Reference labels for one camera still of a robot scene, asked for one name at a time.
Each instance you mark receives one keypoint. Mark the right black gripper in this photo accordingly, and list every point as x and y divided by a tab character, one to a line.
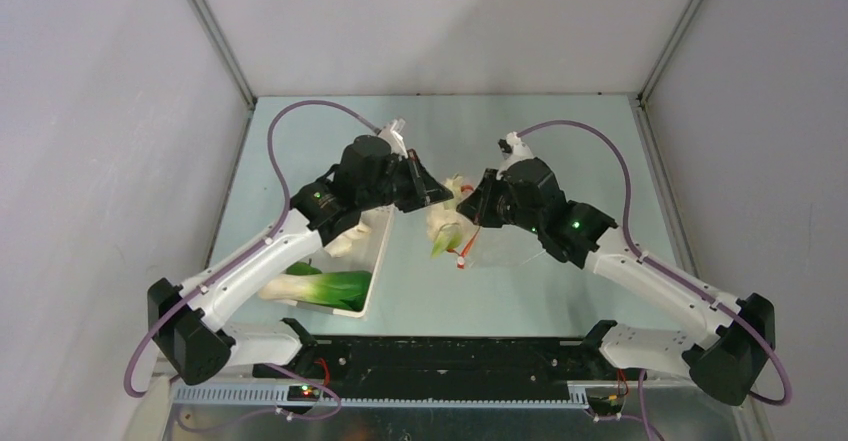
486	195

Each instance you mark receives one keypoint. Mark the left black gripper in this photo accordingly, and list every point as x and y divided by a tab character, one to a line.
424	188

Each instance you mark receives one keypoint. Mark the clear zip top bag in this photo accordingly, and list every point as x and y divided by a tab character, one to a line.
498	247

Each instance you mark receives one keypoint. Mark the white cauliflower with green leaves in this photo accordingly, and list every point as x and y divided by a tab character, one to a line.
447	229

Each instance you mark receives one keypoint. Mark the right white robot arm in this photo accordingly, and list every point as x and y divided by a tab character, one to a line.
723	342

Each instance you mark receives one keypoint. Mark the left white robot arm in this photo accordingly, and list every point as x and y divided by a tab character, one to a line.
190	322

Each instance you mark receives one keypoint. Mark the white perforated plastic basket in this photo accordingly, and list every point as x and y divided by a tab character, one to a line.
368	256

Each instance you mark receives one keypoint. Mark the green bok choy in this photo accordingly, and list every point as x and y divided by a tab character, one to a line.
340	290

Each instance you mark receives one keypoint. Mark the green pepper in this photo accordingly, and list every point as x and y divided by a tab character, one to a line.
302	269

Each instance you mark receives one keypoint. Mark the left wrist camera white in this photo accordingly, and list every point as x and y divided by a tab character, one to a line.
392	134

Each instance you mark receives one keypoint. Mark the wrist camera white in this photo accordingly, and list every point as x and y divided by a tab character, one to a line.
513	150
392	134

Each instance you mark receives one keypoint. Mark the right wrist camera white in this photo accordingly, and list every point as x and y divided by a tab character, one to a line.
513	150

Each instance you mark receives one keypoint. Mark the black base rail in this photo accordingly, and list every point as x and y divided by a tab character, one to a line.
438	368

